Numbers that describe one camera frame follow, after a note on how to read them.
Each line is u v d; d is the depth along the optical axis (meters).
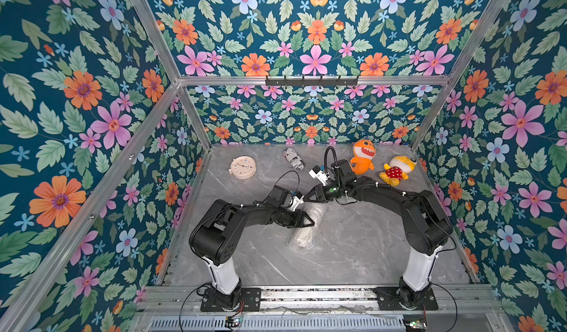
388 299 0.73
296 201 0.86
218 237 0.48
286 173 0.81
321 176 0.84
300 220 0.81
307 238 0.82
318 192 0.80
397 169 1.02
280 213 0.79
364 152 1.08
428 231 0.49
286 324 0.77
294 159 1.11
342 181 0.75
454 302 0.68
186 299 0.73
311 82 0.93
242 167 1.08
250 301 0.73
